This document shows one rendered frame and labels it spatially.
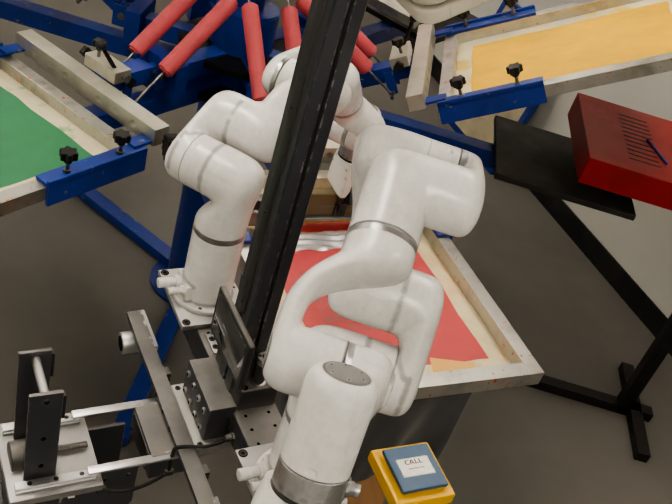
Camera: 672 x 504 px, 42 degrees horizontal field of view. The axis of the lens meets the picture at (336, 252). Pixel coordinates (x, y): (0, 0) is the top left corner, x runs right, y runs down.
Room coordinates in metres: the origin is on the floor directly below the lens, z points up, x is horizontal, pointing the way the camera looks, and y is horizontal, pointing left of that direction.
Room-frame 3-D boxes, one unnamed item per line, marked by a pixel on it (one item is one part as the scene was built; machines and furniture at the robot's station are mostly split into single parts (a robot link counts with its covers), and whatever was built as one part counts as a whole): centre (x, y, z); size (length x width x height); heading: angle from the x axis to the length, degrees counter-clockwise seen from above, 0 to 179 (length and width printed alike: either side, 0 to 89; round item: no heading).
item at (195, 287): (1.25, 0.22, 1.21); 0.16 x 0.13 x 0.15; 126
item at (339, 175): (1.88, 0.03, 1.12); 0.10 x 0.08 x 0.11; 32
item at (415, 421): (1.46, -0.23, 0.74); 0.45 x 0.03 x 0.43; 122
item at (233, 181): (1.26, 0.22, 1.37); 0.13 x 0.10 x 0.16; 74
